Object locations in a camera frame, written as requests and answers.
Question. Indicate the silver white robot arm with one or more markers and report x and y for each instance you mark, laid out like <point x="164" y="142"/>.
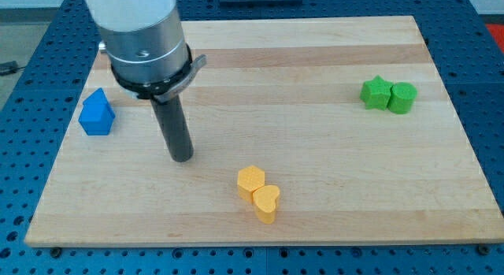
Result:
<point x="144" y="38"/>

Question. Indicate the yellow hexagon block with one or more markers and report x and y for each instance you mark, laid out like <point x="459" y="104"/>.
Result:
<point x="249" y="180"/>

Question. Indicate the yellow heart block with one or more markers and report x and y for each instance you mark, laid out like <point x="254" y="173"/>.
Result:
<point x="266" y="203"/>

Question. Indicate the light wooden board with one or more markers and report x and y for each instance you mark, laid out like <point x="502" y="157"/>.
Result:
<point x="282" y="95"/>

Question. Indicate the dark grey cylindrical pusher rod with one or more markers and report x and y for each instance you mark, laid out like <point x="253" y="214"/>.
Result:
<point x="173" y="125"/>

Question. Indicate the black clamp with metal lever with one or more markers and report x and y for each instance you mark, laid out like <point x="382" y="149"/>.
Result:
<point x="168" y="88"/>

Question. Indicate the green star block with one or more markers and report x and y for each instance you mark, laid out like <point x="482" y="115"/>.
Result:
<point x="376" y="93"/>

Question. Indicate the green cylinder block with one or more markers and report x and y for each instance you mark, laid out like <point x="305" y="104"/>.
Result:
<point x="403" y="95"/>

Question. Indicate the blue house-shaped block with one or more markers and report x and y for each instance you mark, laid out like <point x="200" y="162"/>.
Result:
<point x="97" y="116"/>

